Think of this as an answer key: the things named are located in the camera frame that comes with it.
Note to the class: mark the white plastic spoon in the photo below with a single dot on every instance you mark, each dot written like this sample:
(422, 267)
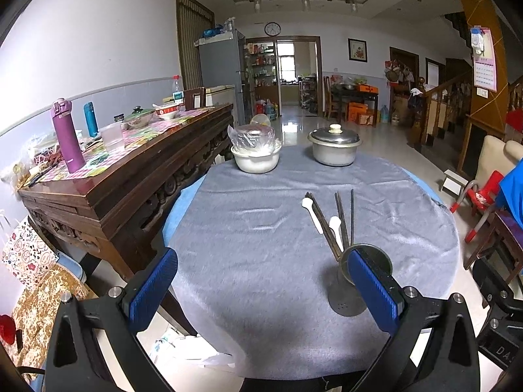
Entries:
(335, 225)
(307, 203)

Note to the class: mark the wall calendar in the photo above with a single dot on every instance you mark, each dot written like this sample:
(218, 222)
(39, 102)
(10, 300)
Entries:
(484, 59)

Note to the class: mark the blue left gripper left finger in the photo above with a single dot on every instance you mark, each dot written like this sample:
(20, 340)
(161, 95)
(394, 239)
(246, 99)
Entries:
(148, 287)

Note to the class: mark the purple thermos bottle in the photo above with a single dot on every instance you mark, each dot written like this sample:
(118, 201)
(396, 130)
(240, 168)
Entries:
(61, 116)

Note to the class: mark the clear plastic bottle red cap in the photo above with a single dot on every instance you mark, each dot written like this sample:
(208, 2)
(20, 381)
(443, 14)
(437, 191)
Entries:
(177, 90)

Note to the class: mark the aluminium pot with lid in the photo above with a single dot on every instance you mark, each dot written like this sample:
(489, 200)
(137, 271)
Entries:
(334, 146)

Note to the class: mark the metal utensil holder cup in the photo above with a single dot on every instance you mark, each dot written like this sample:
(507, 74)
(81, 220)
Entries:
(354, 275)

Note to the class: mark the white bowl with plastic bag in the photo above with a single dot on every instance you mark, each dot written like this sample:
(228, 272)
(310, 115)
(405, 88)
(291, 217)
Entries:
(255, 147)

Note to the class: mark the red child chair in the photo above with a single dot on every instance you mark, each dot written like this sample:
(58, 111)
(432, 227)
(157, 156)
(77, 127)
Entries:
(483, 200)

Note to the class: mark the carved wooden sideboard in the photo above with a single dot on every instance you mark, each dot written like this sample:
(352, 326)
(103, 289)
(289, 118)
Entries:
(115, 215)

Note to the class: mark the framed wall picture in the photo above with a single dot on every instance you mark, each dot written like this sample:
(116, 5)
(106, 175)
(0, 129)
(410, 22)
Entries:
(357, 50)

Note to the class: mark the round wall clock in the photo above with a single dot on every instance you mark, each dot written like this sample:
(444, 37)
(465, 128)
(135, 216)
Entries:
(272, 29)

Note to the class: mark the grey refrigerator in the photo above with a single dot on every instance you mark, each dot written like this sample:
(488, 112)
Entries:
(222, 65)

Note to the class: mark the small white step stool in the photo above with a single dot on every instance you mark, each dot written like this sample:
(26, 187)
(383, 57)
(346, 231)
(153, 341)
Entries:
(453, 183)

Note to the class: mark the grey table cloth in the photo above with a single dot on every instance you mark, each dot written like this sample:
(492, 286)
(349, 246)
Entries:
(253, 271)

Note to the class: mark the blue thermos bottle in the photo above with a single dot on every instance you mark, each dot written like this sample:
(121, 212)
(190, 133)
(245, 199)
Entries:
(90, 118)

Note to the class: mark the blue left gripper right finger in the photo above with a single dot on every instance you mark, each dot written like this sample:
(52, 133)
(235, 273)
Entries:
(385, 302)

